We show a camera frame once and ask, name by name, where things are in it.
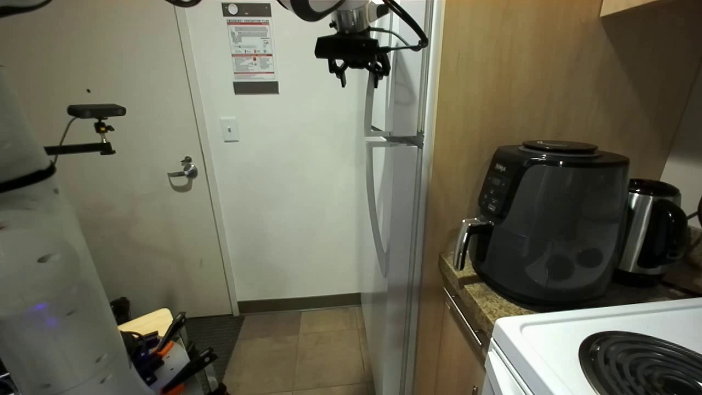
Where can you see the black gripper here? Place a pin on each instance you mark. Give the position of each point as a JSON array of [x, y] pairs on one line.
[[359, 61]]

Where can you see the white fridge freezer door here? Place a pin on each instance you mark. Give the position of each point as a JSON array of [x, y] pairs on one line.
[[402, 73]]

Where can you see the white fridge main door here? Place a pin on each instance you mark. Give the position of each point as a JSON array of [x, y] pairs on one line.
[[397, 255]]

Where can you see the white room door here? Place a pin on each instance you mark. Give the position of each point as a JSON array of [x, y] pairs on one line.
[[162, 233]]

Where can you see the white red paper notice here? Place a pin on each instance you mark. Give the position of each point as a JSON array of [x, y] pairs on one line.
[[253, 51]]

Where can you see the wooden side panel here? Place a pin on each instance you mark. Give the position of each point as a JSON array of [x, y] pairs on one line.
[[513, 73]]

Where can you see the black air fryer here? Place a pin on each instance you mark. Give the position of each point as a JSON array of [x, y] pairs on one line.
[[555, 228]]

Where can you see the speckled granite countertop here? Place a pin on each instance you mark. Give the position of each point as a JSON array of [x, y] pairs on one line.
[[484, 304]]

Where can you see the wooden upper cabinet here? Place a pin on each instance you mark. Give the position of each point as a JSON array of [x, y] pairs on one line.
[[638, 6]]

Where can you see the wooden base cabinet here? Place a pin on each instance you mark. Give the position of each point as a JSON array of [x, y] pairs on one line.
[[453, 366]]

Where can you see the black orange clamp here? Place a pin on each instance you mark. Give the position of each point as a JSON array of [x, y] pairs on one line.
[[191, 370], [167, 335]]

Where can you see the tan wooden board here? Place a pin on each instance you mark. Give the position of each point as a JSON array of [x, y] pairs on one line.
[[146, 322]]

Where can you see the white electric stove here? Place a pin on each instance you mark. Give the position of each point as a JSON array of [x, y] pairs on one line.
[[541, 352]]

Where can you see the large black coil burner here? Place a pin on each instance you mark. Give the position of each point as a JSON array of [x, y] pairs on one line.
[[643, 366]]

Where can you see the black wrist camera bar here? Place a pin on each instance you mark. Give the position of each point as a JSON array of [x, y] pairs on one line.
[[351, 48]]

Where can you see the white light switch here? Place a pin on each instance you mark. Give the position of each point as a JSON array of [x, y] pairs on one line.
[[232, 131]]

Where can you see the black camera on stand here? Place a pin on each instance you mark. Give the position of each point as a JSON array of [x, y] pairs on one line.
[[97, 111]]

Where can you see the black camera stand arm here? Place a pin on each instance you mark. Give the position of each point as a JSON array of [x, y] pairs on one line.
[[80, 148]]

